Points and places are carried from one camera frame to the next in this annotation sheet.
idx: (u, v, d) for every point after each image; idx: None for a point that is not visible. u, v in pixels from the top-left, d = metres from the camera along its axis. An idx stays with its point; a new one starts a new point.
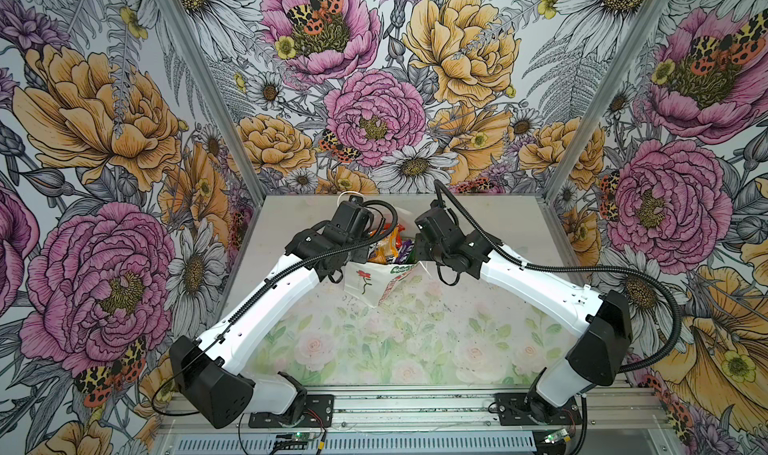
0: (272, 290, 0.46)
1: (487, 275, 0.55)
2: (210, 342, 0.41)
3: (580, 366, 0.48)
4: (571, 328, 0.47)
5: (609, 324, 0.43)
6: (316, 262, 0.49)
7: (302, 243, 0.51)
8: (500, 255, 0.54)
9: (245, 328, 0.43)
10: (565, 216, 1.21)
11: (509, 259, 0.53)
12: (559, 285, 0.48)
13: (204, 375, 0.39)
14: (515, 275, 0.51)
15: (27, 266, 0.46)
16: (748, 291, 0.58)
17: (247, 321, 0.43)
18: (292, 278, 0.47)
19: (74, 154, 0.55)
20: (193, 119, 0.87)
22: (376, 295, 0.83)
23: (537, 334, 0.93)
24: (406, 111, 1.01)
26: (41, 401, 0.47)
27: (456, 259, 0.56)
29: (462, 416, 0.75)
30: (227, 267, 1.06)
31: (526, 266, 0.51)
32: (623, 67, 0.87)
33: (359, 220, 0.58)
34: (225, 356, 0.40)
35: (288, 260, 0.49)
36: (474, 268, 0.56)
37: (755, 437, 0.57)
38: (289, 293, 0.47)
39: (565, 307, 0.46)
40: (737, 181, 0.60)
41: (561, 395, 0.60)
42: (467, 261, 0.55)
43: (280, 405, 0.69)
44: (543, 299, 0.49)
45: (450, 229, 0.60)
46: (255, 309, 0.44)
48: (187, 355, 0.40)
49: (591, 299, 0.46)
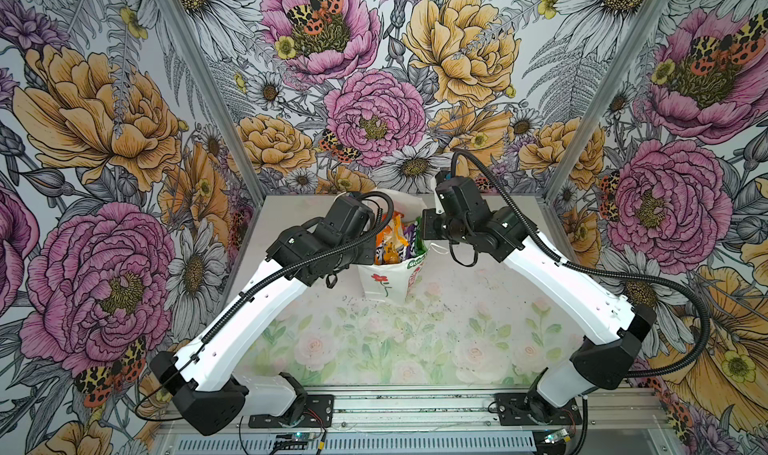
0: (248, 305, 0.41)
1: (513, 263, 0.49)
2: (186, 360, 0.39)
3: (584, 367, 0.48)
4: (593, 336, 0.45)
5: (639, 340, 0.41)
6: (298, 269, 0.42)
7: (285, 245, 0.44)
8: (535, 244, 0.47)
9: (219, 348, 0.40)
10: (565, 216, 1.21)
11: (545, 252, 0.46)
12: (593, 289, 0.44)
13: (177, 397, 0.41)
14: (549, 271, 0.46)
15: (28, 266, 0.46)
16: (748, 291, 0.58)
17: (220, 339, 0.40)
18: (271, 291, 0.42)
19: (74, 154, 0.55)
20: (193, 118, 0.87)
22: (399, 293, 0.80)
23: (537, 334, 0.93)
24: (406, 111, 1.01)
26: (41, 401, 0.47)
27: (483, 239, 0.49)
29: (462, 416, 0.75)
30: (228, 267, 1.07)
31: (563, 263, 0.46)
32: (623, 67, 0.87)
33: (358, 218, 0.50)
34: (199, 377, 0.38)
35: (269, 266, 0.43)
36: (500, 252, 0.50)
37: (754, 437, 0.57)
38: (269, 306, 0.42)
39: (597, 316, 0.43)
40: (737, 182, 0.60)
41: (561, 395, 0.60)
42: (496, 243, 0.48)
43: (278, 408, 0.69)
44: (574, 304, 0.45)
45: (477, 202, 0.52)
46: (230, 326, 0.40)
48: (166, 372, 0.39)
49: (624, 311, 0.43)
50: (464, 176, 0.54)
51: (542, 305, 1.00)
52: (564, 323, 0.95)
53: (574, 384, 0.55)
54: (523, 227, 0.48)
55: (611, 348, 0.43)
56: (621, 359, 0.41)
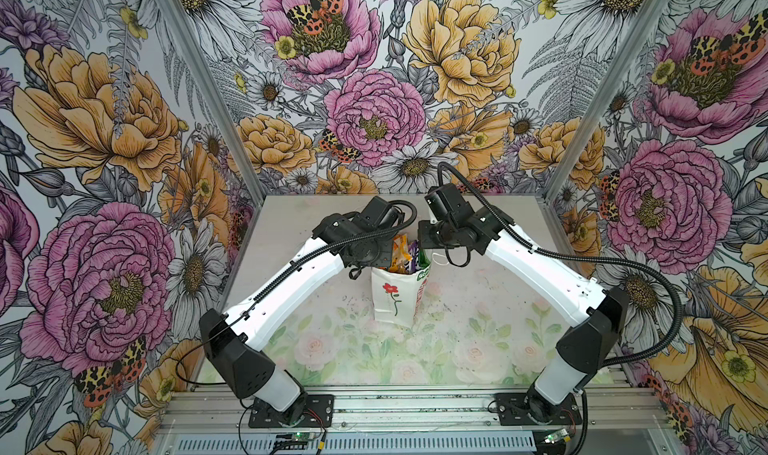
0: (296, 272, 0.46)
1: (493, 254, 0.53)
2: (237, 317, 0.43)
3: (568, 352, 0.49)
4: (568, 318, 0.48)
5: (608, 318, 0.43)
6: (342, 247, 0.48)
7: (329, 227, 0.51)
8: (511, 236, 0.52)
9: (269, 307, 0.44)
10: (565, 216, 1.21)
11: (519, 241, 0.51)
12: (565, 273, 0.48)
13: (229, 348, 0.40)
14: (522, 257, 0.50)
15: (27, 267, 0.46)
16: (748, 291, 0.58)
17: (270, 301, 0.44)
18: (318, 262, 0.47)
19: (74, 154, 0.55)
20: (193, 118, 0.87)
22: (408, 308, 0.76)
23: (537, 334, 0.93)
24: (406, 111, 1.01)
26: (41, 401, 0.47)
27: (464, 233, 0.54)
29: (462, 416, 0.75)
30: (228, 267, 1.07)
31: (536, 250, 0.50)
32: (623, 67, 0.87)
33: (389, 216, 0.58)
34: (249, 332, 0.42)
35: (315, 243, 0.49)
36: (481, 244, 0.54)
37: (755, 437, 0.57)
38: (314, 277, 0.47)
39: (568, 296, 0.46)
40: (737, 182, 0.60)
41: (559, 391, 0.60)
42: (476, 236, 0.53)
43: (281, 403, 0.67)
44: (547, 287, 0.49)
45: (459, 204, 0.59)
46: (279, 289, 0.45)
48: (215, 327, 0.42)
49: (595, 291, 0.46)
50: (447, 182, 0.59)
51: (542, 305, 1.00)
52: (564, 323, 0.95)
53: (569, 378, 0.56)
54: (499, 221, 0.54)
55: (581, 326, 0.46)
56: (591, 335, 0.43)
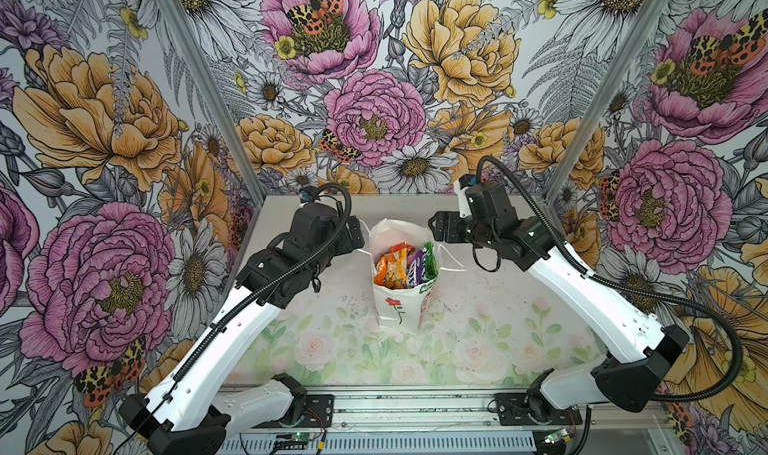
0: (222, 335, 0.41)
1: (538, 272, 0.49)
2: (158, 401, 0.38)
3: (609, 388, 0.46)
4: (617, 352, 0.44)
5: (667, 362, 0.39)
6: (270, 292, 0.42)
7: (254, 270, 0.44)
8: (561, 255, 0.47)
9: (194, 383, 0.39)
10: (565, 216, 1.21)
11: (572, 263, 0.46)
12: (620, 305, 0.43)
13: (152, 439, 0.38)
14: (574, 282, 0.45)
15: (28, 267, 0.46)
16: (748, 291, 0.58)
17: (195, 375, 0.39)
18: (243, 318, 0.41)
19: (74, 154, 0.55)
20: (193, 118, 0.87)
22: (414, 321, 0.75)
23: (537, 334, 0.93)
24: (406, 111, 1.01)
26: (41, 401, 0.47)
27: (508, 246, 0.49)
29: (462, 416, 0.75)
30: (228, 267, 1.07)
31: (590, 276, 0.45)
32: (623, 67, 0.87)
33: (320, 228, 0.48)
34: (174, 416, 0.37)
35: (239, 293, 0.43)
36: (525, 260, 0.50)
37: (754, 437, 0.57)
38: (243, 334, 0.41)
39: (625, 333, 0.42)
40: (737, 181, 0.60)
41: (566, 400, 0.60)
42: (521, 251, 0.48)
43: (273, 412, 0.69)
44: (597, 317, 0.45)
45: (504, 210, 0.52)
46: (204, 360, 0.39)
48: (138, 414, 0.37)
49: (653, 329, 0.42)
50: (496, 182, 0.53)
51: (542, 305, 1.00)
52: (564, 323, 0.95)
53: (582, 391, 0.55)
54: (550, 236, 0.49)
55: (635, 364, 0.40)
56: (646, 378, 0.40)
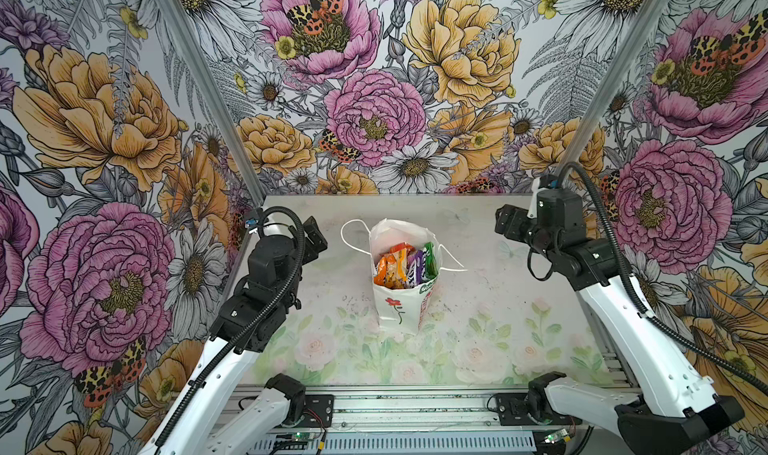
0: (202, 390, 0.41)
1: (592, 296, 0.46)
2: None
3: (631, 430, 0.44)
4: (653, 402, 0.41)
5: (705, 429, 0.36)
6: (245, 339, 0.43)
7: (228, 320, 0.45)
8: (622, 287, 0.44)
9: (179, 444, 0.38)
10: None
11: (631, 299, 0.43)
12: (671, 356, 0.40)
13: None
14: (626, 318, 0.42)
15: (28, 266, 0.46)
16: (748, 291, 0.58)
17: (179, 436, 0.39)
18: (223, 370, 0.42)
19: (74, 154, 0.55)
20: (193, 119, 0.87)
22: (414, 321, 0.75)
23: (537, 334, 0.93)
24: (406, 111, 1.01)
26: (41, 401, 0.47)
27: (566, 261, 0.47)
29: (463, 416, 0.76)
30: (228, 267, 1.07)
31: (647, 316, 0.42)
32: (623, 67, 0.87)
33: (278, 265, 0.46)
34: None
35: (214, 345, 0.43)
36: (579, 279, 0.47)
37: (754, 437, 0.57)
38: (223, 385, 0.42)
39: (668, 384, 0.39)
40: (737, 181, 0.60)
41: (563, 408, 0.61)
42: (578, 269, 0.46)
43: (279, 416, 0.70)
44: (641, 359, 0.42)
45: (574, 224, 0.50)
46: (187, 418, 0.39)
48: None
49: (705, 393, 0.38)
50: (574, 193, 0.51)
51: (542, 305, 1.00)
52: (564, 323, 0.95)
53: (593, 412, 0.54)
54: (614, 263, 0.45)
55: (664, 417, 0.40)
56: (671, 433, 0.38)
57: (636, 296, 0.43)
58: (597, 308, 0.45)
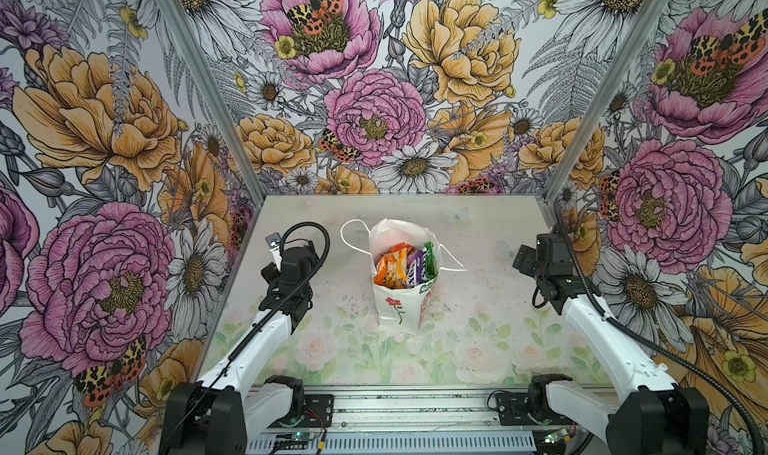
0: (259, 333, 0.53)
1: (567, 311, 0.57)
2: (214, 379, 0.44)
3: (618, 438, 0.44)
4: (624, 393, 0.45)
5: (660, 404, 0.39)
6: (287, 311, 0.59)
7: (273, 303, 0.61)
8: (587, 301, 0.54)
9: (245, 361, 0.48)
10: (565, 216, 1.21)
11: (592, 305, 0.54)
12: (632, 350, 0.46)
13: (218, 400, 0.43)
14: (591, 322, 0.52)
15: (28, 266, 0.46)
16: (748, 291, 0.58)
17: (245, 358, 0.48)
18: (274, 322, 0.56)
19: (73, 154, 0.55)
20: (193, 119, 0.87)
22: (414, 321, 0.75)
23: (537, 334, 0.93)
24: (406, 111, 1.01)
26: (41, 401, 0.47)
27: (548, 285, 0.60)
29: (462, 416, 0.75)
30: (228, 267, 1.07)
31: (607, 318, 0.51)
32: (623, 67, 0.87)
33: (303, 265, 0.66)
34: (234, 382, 0.44)
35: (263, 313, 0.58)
36: (559, 302, 0.59)
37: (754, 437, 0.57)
38: (273, 336, 0.54)
39: (625, 368, 0.45)
40: (737, 181, 0.60)
41: (563, 406, 0.61)
42: (556, 293, 0.59)
43: (283, 407, 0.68)
44: (607, 356, 0.48)
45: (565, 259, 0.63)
46: (249, 347, 0.50)
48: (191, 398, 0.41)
49: (661, 377, 0.43)
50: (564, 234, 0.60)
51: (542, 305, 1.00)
52: (564, 323, 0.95)
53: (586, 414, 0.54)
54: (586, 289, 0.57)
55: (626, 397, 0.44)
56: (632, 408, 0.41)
57: (595, 302, 0.54)
58: (573, 322, 0.56)
